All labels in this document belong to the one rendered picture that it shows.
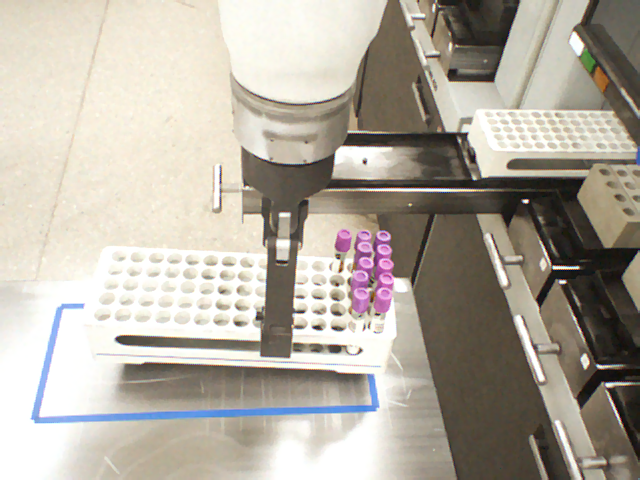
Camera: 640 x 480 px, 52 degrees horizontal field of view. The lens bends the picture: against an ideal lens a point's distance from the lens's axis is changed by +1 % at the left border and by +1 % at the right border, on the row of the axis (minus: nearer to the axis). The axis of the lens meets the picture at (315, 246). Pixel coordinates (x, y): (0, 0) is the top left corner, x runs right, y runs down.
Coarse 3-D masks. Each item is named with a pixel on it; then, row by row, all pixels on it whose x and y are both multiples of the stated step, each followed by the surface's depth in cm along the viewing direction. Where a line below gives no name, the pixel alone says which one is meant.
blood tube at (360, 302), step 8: (360, 288) 59; (360, 296) 59; (368, 296) 59; (352, 304) 60; (360, 304) 59; (368, 304) 60; (352, 312) 61; (360, 312) 60; (352, 320) 61; (360, 320) 61; (352, 328) 62; (360, 328) 62; (352, 352) 65
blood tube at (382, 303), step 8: (384, 288) 59; (376, 296) 59; (384, 296) 59; (392, 296) 59; (376, 304) 60; (384, 304) 59; (376, 312) 60; (384, 312) 60; (376, 320) 61; (384, 320) 61; (376, 328) 62
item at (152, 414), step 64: (0, 320) 72; (64, 320) 73; (0, 384) 67; (64, 384) 67; (128, 384) 68; (192, 384) 68; (256, 384) 69; (320, 384) 70; (384, 384) 70; (0, 448) 62; (64, 448) 63; (128, 448) 63; (192, 448) 64; (256, 448) 64; (320, 448) 65; (384, 448) 65; (448, 448) 66
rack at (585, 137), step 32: (480, 128) 97; (512, 128) 97; (544, 128) 98; (576, 128) 99; (608, 128) 99; (480, 160) 97; (512, 160) 101; (544, 160) 102; (576, 160) 102; (608, 160) 102
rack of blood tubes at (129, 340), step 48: (96, 288) 64; (144, 288) 65; (192, 288) 66; (240, 288) 66; (336, 288) 66; (96, 336) 62; (144, 336) 67; (192, 336) 62; (240, 336) 62; (336, 336) 62; (384, 336) 62
